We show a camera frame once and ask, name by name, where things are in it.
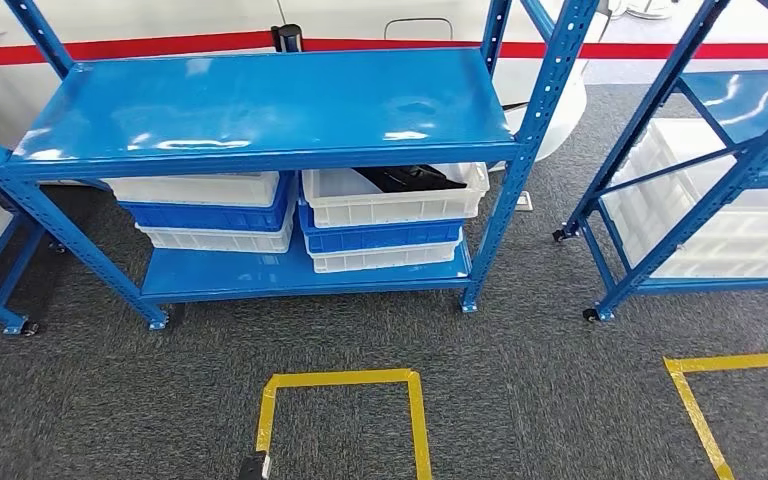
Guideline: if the black curved plastic trim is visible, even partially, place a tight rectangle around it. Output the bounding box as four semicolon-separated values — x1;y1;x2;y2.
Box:
354;164;468;195

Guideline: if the yellow floor tape square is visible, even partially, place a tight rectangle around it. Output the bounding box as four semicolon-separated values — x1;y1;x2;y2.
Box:
663;351;768;480
254;368;433;480

